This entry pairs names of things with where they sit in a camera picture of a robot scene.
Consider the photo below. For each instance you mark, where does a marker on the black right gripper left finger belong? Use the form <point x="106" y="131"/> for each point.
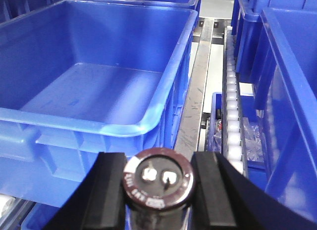
<point x="98" y="203"/>

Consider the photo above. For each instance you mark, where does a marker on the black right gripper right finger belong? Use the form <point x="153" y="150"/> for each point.
<point x="225" y="200"/>

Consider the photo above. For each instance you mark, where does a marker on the dark cylindrical capacitor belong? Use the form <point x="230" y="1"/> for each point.
<point x="159" y="179"/>

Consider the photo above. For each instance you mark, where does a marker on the lower blue bin with bags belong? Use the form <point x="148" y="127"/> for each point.
<point x="255" y="156"/>

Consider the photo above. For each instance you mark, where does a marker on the large blue plastic bin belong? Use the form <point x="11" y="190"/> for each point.
<point x="78" y="78"/>

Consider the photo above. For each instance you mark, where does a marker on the far right blue bin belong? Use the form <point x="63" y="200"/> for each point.
<point x="247" y="25"/>

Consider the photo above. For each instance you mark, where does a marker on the right blue plastic bin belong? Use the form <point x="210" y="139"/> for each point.
<point x="285" y="90"/>

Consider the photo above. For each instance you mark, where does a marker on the white roller conveyor rail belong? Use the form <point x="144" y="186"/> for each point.
<point x="233" y="143"/>

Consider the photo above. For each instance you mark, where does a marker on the steel shelf rail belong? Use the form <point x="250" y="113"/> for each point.
<point x="187" y="141"/>

